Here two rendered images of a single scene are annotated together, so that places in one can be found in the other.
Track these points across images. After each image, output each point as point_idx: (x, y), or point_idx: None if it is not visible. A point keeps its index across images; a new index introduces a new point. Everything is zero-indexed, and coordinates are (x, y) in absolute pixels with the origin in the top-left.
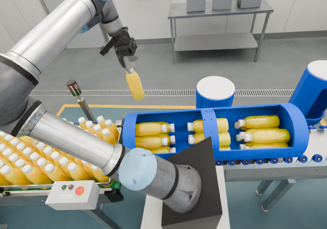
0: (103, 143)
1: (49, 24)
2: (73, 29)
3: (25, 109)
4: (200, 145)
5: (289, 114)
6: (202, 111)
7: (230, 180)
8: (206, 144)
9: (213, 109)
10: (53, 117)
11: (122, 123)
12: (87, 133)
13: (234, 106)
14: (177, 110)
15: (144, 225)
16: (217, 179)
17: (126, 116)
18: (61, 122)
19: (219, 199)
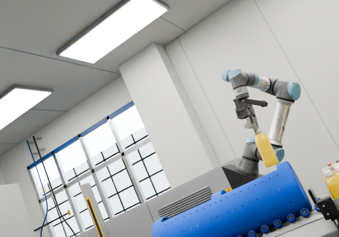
0: (269, 131)
1: None
2: None
3: (276, 96)
4: (229, 169)
5: (164, 216)
6: (220, 192)
7: None
8: (226, 167)
9: (211, 197)
10: (276, 106)
11: (327, 196)
12: (272, 123)
13: (192, 210)
14: (241, 187)
15: None
16: (227, 165)
17: (286, 162)
18: (275, 110)
19: (229, 164)
